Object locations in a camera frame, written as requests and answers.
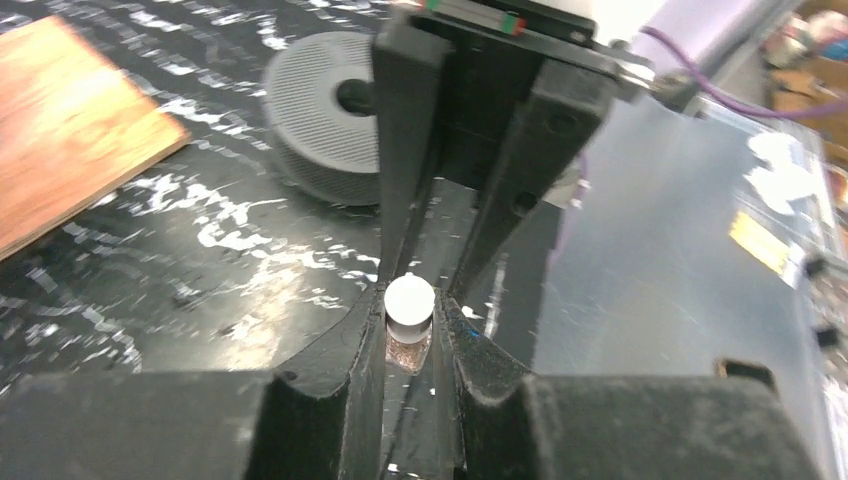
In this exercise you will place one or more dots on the nail polish bottle white cap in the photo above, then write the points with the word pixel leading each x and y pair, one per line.
pixel 409 303

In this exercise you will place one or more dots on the grey ribbed round disc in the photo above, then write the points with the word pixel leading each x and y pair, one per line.
pixel 318 108

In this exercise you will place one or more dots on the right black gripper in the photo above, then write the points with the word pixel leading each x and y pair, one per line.
pixel 497 96

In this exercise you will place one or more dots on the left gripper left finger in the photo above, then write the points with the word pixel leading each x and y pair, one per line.
pixel 318 415

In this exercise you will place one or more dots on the wooden base board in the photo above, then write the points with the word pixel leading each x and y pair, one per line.
pixel 74 127

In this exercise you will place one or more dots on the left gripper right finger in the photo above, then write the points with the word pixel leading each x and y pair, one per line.
pixel 498 420

